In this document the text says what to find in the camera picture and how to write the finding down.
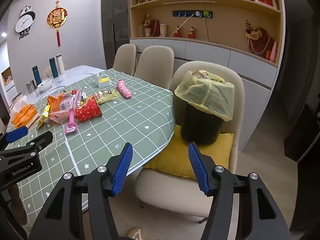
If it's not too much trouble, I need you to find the small brown pearl handbag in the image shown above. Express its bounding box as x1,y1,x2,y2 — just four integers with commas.
149,19,161,37

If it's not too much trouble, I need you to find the pink pig toy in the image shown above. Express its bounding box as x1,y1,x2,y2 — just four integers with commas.
117,79,132,98

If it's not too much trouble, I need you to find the wooden shelf unit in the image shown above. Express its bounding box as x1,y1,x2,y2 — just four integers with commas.
128,0,287,68

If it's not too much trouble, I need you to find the teal thermos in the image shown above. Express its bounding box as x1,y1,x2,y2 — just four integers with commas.
49,57,58,78

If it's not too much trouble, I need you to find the red gold wall ornament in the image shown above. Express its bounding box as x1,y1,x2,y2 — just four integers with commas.
46,0,68,47

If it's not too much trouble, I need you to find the pink stick wrapper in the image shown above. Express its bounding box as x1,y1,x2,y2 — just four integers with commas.
64,108,78,136

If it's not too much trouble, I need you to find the white charger cable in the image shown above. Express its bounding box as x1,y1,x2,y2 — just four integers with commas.
168,11,202,37

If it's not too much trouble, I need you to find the black power strip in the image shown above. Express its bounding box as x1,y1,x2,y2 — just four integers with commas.
172,10,213,19

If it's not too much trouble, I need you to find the peach snack pouch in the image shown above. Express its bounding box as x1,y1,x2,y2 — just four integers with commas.
48,110,72,125

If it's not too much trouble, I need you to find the yellow seat cushion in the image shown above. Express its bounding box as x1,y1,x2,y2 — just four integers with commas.
142,124,234,180

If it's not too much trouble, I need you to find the white bowl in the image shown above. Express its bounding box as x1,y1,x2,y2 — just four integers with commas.
37,78,54,92

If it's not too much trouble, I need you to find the black trash bin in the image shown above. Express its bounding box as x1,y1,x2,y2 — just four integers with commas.
180,100,225,146

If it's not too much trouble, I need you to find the person's left forearm brown sleeve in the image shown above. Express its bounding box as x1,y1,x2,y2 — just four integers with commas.
9,184,28,227

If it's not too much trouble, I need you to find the white sideboard cabinet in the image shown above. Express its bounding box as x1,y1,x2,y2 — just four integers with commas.
129,37,279,155

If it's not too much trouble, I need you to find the pink cone bottle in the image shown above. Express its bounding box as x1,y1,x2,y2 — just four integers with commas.
269,41,278,64

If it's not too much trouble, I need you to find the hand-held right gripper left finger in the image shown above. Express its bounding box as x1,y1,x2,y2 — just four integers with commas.
30,142,133,240

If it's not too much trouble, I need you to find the black power cable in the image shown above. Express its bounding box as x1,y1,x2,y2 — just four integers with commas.
204,10,218,43

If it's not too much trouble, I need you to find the dark blue thermos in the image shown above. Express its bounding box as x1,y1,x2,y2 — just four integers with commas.
32,65,42,87

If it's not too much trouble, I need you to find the orange tissue box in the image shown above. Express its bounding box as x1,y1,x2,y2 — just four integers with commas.
10,100,39,128

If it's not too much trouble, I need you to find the small flower bouquet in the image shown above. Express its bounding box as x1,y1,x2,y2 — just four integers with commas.
143,14,152,37

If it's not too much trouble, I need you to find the large brown flower handbag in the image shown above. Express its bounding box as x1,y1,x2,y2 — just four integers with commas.
245,20,275,55

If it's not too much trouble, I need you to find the dark cabinet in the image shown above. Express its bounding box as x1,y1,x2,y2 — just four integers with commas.
284,100,320,163

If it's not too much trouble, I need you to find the white thermos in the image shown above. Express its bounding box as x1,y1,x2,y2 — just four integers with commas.
56,53,66,75

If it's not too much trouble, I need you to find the beige dining chair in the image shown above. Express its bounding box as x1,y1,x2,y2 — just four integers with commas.
112,44,137,77
132,45,175,90
135,61,245,224

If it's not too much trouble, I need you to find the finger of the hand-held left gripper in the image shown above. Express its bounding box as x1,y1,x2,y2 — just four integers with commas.
0,131,54,159
0,126,28,150

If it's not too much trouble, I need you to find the green gold snack packet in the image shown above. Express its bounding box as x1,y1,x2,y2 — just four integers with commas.
94,89,122,105

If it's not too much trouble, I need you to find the panda wall clock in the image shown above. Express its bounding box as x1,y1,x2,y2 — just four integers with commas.
14,5,36,41

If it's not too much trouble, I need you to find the silver crumpled wrapper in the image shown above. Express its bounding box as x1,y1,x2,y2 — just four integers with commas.
189,69,225,83

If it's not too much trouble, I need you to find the green checkered tablecloth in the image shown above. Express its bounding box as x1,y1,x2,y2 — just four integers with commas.
5,69,175,230

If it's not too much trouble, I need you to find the yellow bin liner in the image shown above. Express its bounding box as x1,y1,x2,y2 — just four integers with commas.
174,69,235,122

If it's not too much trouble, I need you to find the red paper cup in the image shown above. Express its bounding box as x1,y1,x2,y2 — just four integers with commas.
74,96,103,123

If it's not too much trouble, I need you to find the glass turntable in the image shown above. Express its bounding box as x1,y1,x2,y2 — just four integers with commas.
35,70,105,98

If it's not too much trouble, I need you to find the yellow box clear handle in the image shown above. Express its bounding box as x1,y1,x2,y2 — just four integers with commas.
96,72,112,88

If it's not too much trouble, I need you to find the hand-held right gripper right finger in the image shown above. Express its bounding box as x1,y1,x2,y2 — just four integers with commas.
188,142,293,240

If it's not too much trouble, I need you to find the orange snack bag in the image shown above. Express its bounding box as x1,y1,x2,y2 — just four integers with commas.
47,92,83,113

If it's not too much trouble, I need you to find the pink white striped wrapper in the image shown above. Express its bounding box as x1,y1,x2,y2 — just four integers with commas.
74,89,87,107

